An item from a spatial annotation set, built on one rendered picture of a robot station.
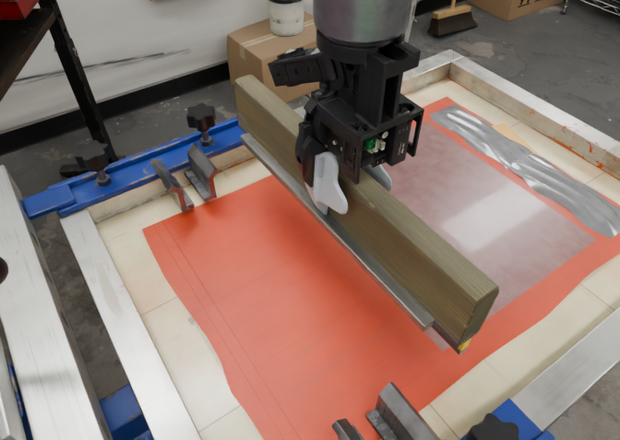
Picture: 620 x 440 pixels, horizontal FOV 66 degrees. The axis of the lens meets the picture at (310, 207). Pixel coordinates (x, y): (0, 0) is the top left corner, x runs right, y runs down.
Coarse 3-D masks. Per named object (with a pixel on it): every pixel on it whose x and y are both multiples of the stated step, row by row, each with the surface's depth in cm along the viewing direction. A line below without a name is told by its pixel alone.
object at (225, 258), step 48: (432, 144) 82; (240, 192) 74; (288, 192) 74; (432, 192) 74; (192, 240) 67; (240, 240) 67; (288, 240) 67; (192, 288) 61; (240, 288) 61; (288, 288) 61
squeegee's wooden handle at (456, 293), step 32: (256, 96) 58; (256, 128) 61; (288, 128) 54; (288, 160) 57; (352, 192) 47; (384, 192) 47; (352, 224) 50; (384, 224) 45; (416, 224) 44; (384, 256) 47; (416, 256) 42; (448, 256) 41; (416, 288) 45; (448, 288) 40; (480, 288) 39; (448, 320) 42; (480, 320) 42
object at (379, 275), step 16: (256, 144) 62; (272, 160) 60; (288, 176) 58; (304, 192) 56; (320, 224) 54; (336, 224) 52; (336, 240) 52; (352, 240) 51; (352, 256) 50; (368, 256) 49; (368, 272) 49; (384, 272) 48; (384, 288) 47; (400, 288) 47; (400, 304) 46; (416, 304) 45; (416, 320) 44; (432, 320) 44
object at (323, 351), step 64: (512, 192) 74; (512, 256) 65; (576, 256) 65; (256, 320) 58; (320, 320) 58; (384, 320) 58; (512, 320) 58; (256, 384) 53; (320, 384) 53; (384, 384) 53; (448, 384) 53
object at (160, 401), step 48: (480, 96) 92; (528, 96) 86; (576, 144) 79; (144, 192) 71; (96, 240) 62; (96, 288) 57; (144, 336) 53; (144, 384) 49; (576, 384) 49; (192, 432) 46
